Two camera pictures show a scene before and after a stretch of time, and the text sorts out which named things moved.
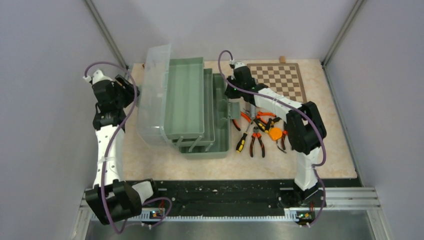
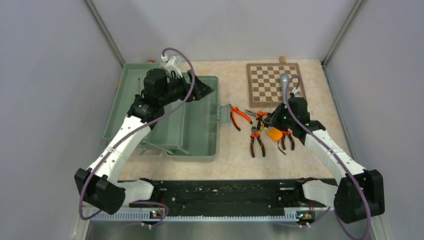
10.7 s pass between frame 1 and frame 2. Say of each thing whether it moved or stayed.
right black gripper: moved
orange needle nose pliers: stayed
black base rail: stayed
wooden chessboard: stayed
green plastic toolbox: moved
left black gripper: moved
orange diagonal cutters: stayed
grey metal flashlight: moved
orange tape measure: stayed
